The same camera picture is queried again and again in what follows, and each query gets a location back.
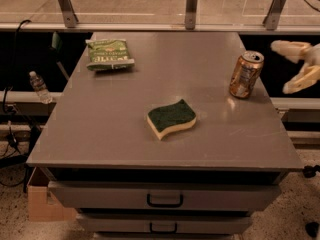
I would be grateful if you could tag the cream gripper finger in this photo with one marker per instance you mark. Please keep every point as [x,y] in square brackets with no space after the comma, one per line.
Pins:
[307,77]
[291,50]

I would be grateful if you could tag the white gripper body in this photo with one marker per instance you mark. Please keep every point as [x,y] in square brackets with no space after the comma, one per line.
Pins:
[315,56]

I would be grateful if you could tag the orange soda can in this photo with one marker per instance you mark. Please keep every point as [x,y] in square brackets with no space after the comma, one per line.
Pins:
[247,70]

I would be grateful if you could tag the black caster wheel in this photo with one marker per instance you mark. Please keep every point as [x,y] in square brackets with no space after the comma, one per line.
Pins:
[310,171]

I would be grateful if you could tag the green and yellow sponge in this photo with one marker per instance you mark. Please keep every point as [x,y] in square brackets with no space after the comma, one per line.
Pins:
[171,118]

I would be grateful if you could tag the grey drawer cabinet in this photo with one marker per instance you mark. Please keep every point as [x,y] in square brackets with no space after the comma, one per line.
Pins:
[163,151]

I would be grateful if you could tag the green chip bag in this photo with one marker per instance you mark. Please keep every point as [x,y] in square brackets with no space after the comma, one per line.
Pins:
[109,54]

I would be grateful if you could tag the lower grey drawer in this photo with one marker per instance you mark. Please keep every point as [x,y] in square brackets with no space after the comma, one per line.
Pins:
[163,224]

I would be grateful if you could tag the clear plastic water bottle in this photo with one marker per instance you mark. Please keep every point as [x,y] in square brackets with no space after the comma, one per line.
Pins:
[40,87]

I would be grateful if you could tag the cardboard box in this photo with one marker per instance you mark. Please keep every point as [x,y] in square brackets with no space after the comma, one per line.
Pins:
[43,206]

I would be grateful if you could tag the right metal railing bracket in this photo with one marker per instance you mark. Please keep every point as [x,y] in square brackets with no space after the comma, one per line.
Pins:
[272,18]

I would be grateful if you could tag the metal railing bracket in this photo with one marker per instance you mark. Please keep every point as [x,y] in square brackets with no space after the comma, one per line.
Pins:
[190,14]
[69,17]
[272,18]

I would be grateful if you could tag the middle metal railing bracket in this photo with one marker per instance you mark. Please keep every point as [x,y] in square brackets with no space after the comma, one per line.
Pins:
[190,14]

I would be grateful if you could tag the left metal railing bracket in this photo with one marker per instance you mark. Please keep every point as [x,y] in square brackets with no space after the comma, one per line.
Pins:
[69,17]

